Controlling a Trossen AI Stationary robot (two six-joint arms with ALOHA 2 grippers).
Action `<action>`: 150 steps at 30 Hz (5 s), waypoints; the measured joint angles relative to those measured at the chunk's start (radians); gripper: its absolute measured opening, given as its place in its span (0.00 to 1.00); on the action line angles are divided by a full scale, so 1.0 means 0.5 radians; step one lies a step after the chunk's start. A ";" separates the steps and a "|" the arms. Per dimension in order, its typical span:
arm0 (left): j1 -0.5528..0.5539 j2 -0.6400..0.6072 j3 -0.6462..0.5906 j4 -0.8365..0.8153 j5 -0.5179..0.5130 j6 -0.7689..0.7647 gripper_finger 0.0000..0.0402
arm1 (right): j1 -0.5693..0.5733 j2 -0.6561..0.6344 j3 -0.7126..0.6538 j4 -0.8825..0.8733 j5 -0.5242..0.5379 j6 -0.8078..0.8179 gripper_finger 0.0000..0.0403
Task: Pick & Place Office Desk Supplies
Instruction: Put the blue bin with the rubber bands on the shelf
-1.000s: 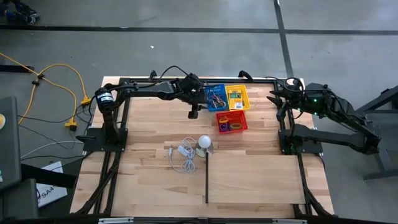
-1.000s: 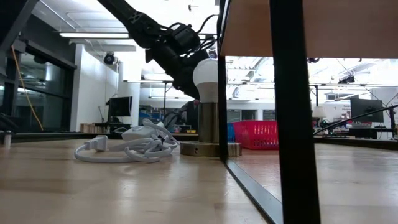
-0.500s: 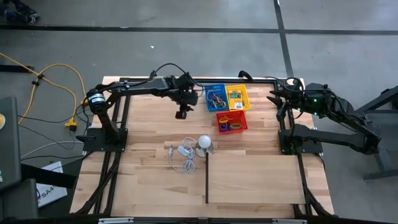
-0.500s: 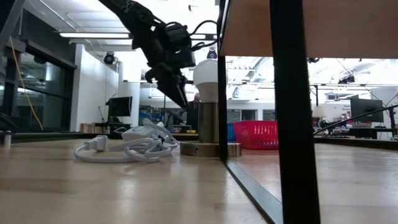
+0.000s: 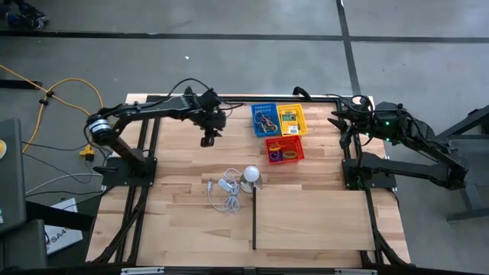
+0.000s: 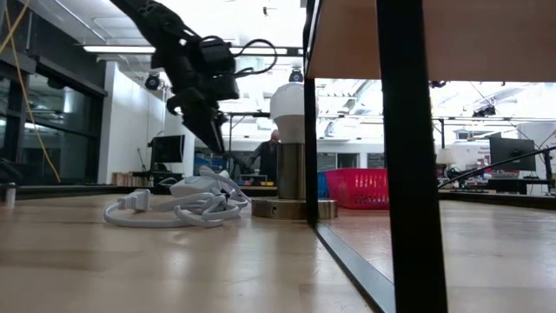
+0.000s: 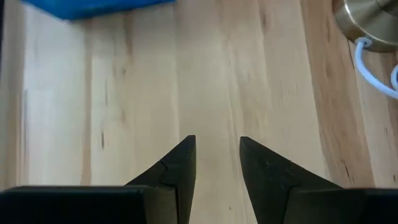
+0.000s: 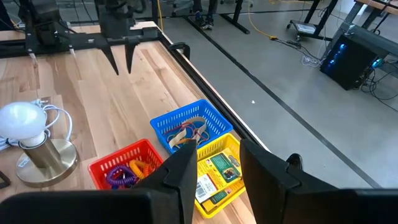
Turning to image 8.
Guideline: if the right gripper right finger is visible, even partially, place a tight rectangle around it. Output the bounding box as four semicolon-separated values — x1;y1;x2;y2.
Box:
239;139;398;224

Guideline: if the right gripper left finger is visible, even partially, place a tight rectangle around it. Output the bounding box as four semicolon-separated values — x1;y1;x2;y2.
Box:
0;139;198;224

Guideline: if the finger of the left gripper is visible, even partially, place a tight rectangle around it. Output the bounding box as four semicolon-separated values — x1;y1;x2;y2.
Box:
124;42;141;75
101;45;120;76

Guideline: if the yellow crayon box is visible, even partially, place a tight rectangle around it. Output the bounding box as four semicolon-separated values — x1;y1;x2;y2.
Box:
195;147;245;205
200;182;247;213

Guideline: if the purple coil keychain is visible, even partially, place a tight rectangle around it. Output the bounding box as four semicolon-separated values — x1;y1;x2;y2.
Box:
105;164;137;189

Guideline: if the yellow plastic basket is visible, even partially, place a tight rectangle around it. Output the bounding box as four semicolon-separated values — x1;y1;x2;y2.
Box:
194;133;249;220

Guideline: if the red plastic basket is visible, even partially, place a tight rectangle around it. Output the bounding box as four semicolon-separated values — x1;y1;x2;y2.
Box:
87;138;165;190

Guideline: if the red rubber band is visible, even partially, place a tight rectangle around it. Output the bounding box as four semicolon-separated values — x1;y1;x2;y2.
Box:
164;121;210;142

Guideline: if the blue plastic basket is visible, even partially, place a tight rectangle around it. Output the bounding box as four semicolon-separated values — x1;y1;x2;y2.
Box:
149;98;234;156

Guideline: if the wooden desk top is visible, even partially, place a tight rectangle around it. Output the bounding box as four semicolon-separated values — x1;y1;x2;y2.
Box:
354;0;398;16

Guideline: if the red rubber bands bundle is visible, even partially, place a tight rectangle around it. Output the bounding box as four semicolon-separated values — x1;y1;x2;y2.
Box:
167;116;208;149

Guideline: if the person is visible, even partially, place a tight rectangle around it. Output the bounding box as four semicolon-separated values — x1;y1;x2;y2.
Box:
192;0;219;31

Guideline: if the brass lamp with white bulb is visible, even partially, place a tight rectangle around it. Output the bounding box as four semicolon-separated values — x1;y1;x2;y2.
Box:
0;101;78;189

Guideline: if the black table leg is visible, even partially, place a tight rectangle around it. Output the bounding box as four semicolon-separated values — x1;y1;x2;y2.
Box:
217;0;251;35

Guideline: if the black computer tower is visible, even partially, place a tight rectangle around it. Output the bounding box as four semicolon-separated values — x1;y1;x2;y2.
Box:
320;24;398;91

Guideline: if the black wheeled cart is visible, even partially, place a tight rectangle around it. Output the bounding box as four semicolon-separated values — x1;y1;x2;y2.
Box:
285;0;338;42

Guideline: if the black metal table frame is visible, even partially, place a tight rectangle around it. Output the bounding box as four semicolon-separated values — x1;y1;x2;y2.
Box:
0;26;271;150

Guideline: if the black frame handle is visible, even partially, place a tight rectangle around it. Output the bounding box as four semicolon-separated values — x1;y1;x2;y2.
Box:
285;153;304;172
169;42;191;60

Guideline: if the yellow extension cord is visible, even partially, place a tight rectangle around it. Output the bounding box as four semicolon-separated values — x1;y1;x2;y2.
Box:
156;0;164;32

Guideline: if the white lamp power cord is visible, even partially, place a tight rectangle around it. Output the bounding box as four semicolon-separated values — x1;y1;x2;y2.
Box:
0;98;73;150

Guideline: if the yellow floor cord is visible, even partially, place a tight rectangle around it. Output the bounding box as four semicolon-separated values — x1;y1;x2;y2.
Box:
248;0;280;40

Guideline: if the white tangled floor cable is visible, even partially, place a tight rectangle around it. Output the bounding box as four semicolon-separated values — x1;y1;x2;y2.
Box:
300;55;325;68

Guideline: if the black shelf support frame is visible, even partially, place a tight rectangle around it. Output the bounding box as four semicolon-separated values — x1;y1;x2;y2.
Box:
0;170;11;190

